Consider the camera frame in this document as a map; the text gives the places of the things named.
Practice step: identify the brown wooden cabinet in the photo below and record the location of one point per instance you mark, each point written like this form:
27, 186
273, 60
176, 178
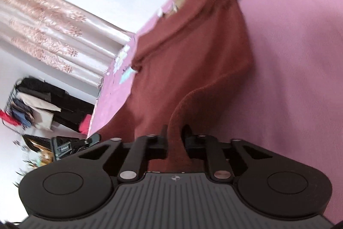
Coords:
40, 148

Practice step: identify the pink floral bedsheet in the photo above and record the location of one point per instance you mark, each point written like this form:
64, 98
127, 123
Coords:
294, 70

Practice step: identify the beige patterned curtain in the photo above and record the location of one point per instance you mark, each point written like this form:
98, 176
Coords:
53, 30

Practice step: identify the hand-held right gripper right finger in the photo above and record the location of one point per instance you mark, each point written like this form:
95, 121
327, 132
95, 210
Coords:
190, 144

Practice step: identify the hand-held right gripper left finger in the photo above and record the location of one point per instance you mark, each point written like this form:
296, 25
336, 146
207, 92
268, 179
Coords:
160, 143

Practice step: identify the rack of hanging clothes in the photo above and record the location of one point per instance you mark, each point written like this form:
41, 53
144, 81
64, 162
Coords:
43, 105

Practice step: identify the maroon long-sleeve sweater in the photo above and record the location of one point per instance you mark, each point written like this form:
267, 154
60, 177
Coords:
201, 57

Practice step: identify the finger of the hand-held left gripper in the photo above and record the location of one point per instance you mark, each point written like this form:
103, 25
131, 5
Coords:
89, 141

